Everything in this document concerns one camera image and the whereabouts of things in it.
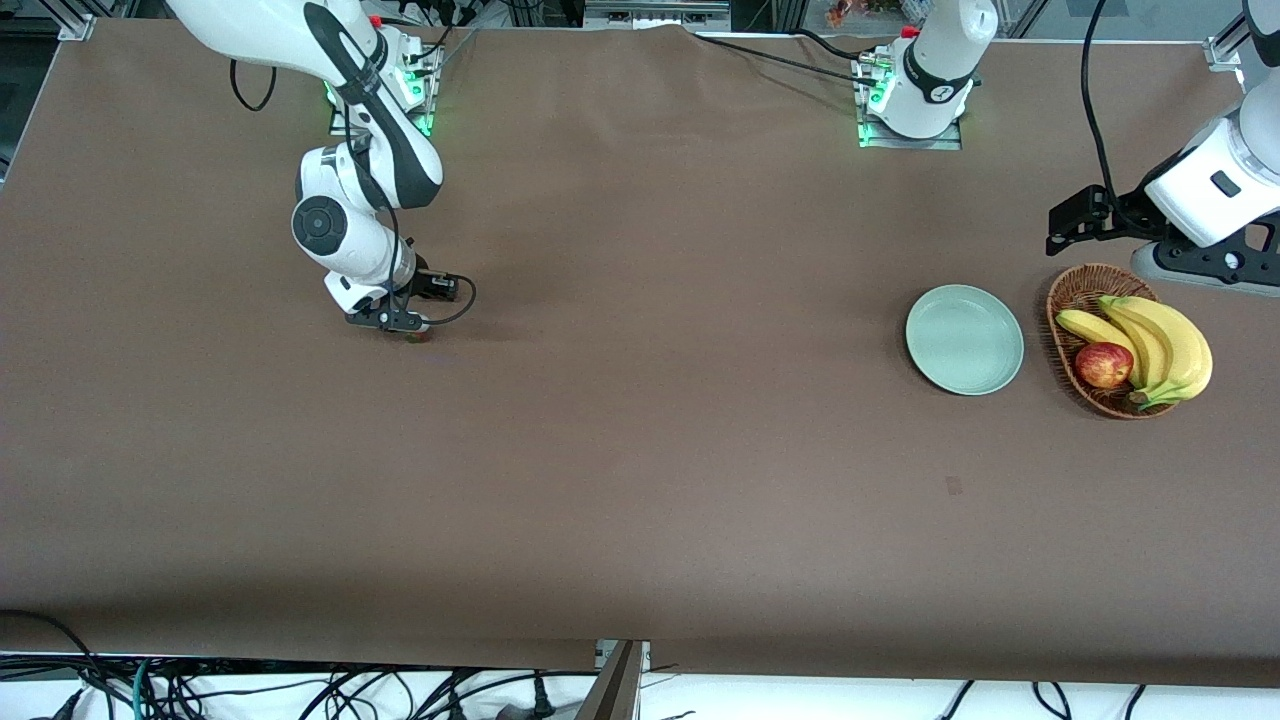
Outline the red yellow apple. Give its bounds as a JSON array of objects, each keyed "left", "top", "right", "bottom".
[{"left": 1074, "top": 341, "right": 1136, "bottom": 390}]

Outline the short black table cable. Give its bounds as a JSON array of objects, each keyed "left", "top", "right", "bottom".
[{"left": 792, "top": 27, "right": 877, "bottom": 61}]

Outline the aluminium frame post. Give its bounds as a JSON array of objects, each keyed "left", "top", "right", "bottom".
[{"left": 575, "top": 640, "right": 653, "bottom": 720}]

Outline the yellow banana bunch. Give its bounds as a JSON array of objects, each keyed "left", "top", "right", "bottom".
[{"left": 1056, "top": 294, "right": 1215, "bottom": 412}]

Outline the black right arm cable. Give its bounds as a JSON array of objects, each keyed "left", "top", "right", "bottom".
[{"left": 228, "top": 55, "right": 478, "bottom": 327}]

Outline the brown wicker basket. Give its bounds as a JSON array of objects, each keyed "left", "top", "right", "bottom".
[{"left": 1046, "top": 263, "right": 1191, "bottom": 421}]

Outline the light green round plate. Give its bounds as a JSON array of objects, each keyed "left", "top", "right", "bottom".
[{"left": 905, "top": 284, "right": 1026, "bottom": 397}]

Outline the grey metal rail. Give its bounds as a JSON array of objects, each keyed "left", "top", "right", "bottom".
[{"left": 583, "top": 0, "right": 733, "bottom": 31}]

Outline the long black table cable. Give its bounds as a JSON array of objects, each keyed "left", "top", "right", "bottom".
[{"left": 688, "top": 32, "right": 886, "bottom": 89}]

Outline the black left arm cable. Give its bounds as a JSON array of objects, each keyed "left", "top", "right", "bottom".
[{"left": 1080, "top": 0, "right": 1126, "bottom": 216}]

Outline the orange colourful object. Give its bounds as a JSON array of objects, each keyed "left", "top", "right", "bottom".
[{"left": 825, "top": 0, "right": 901, "bottom": 28}]

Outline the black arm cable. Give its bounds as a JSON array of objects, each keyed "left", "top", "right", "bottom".
[
  {"left": 228, "top": 55, "right": 478, "bottom": 327},
  {"left": 1080, "top": 0, "right": 1126, "bottom": 216}
]

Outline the brown table cover sheet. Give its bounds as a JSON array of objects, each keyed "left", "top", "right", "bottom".
[{"left": 0, "top": 18, "right": 1280, "bottom": 689}]

